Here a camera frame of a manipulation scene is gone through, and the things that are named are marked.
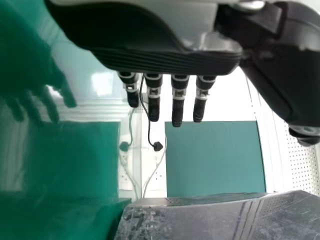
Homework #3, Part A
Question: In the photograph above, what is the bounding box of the white cable with plug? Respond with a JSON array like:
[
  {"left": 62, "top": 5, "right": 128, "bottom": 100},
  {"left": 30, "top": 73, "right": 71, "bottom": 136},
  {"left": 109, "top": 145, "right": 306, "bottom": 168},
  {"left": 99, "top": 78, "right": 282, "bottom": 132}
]
[{"left": 119, "top": 106, "right": 139, "bottom": 200}]

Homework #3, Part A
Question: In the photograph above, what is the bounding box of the thin white cable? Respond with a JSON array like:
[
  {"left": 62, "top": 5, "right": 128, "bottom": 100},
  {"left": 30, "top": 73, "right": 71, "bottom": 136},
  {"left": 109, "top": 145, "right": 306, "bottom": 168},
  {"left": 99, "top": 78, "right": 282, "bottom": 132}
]
[{"left": 142, "top": 128, "right": 168, "bottom": 199}]

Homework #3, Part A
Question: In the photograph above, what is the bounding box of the white socket strip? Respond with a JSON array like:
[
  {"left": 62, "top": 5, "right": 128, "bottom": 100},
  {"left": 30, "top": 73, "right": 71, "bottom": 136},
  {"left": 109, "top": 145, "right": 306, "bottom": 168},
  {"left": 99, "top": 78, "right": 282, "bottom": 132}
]
[
  {"left": 151, "top": 147, "right": 167, "bottom": 191},
  {"left": 118, "top": 141, "right": 132, "bottom": 191}
]

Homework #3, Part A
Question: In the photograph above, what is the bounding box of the black cable with plug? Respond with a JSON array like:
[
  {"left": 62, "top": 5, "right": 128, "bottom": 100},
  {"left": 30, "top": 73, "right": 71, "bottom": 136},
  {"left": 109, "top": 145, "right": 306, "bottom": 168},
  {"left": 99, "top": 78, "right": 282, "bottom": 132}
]
[{"left": 138, "top": 73, "right": 165, "bottom": 152}]

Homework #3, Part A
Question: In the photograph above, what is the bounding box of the white perforated cable duct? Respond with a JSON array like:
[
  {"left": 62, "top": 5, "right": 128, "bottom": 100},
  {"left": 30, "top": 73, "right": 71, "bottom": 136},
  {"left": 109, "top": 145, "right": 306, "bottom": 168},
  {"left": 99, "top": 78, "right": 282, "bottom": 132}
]
[{"left": 246, "top": 74, "right": 320, "bottom": 198}]

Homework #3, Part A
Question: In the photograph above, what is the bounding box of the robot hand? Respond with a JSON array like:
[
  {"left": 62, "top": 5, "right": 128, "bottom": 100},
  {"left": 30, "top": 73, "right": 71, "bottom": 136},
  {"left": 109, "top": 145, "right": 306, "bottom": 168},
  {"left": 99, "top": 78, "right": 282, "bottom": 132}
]
[{"left": 44, "top": 0, "right": 320, "bottom": 148}]

